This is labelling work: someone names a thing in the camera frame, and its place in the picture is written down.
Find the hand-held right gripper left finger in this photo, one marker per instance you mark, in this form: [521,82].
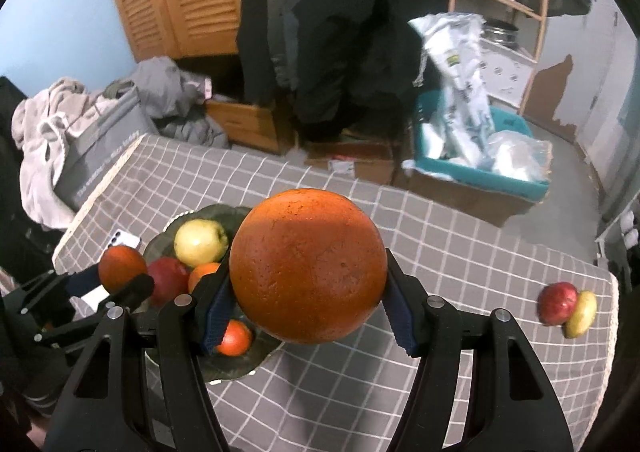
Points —
[217,317]

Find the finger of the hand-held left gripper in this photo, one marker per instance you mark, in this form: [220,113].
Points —
[80,282]
[127,294]

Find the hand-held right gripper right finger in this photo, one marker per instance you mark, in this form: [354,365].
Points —
[400,317]

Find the large navel orange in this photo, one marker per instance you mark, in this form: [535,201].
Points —
[237,339]

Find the orange tangerine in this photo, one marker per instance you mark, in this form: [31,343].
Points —
[120,264]
[202,274]
[307,267]

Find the red apple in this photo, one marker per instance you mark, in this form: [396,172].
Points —
[167,279]
[555,302]

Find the green glass plate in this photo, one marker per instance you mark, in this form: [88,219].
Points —
[235,368]

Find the white smartphone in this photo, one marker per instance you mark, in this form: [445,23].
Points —
[127,239]

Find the grey checked tablecloth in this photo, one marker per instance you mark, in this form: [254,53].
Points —
[450,242]

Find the brown cardboard box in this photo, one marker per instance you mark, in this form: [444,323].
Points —
[450,202]

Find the grey fabric bag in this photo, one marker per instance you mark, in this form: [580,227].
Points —
[100,152]

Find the blue box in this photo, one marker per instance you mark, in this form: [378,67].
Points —
[480,179]

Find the flat cardboard box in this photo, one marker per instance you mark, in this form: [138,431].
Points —
[350,162]

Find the small yellow pear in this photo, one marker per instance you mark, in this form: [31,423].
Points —
[582,317]

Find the wooden drawer box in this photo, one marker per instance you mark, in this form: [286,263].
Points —
[245,124]

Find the clear plastic bag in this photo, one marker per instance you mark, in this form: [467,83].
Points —
[520,154]

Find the pile of grey clothes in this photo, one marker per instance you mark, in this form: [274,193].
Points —
[165,87]

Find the grey shoe rack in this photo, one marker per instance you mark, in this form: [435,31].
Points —
[607,247]

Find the group of shoes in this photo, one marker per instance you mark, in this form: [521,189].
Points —
[629,229]

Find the white patterned cabinet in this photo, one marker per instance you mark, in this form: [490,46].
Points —
[505,77]

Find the black coat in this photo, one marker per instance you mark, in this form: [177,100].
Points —
[350,32]

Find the grey coat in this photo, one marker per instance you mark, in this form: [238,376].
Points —
[282,32]

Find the steel pot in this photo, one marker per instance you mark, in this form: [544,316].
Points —
[500,34]

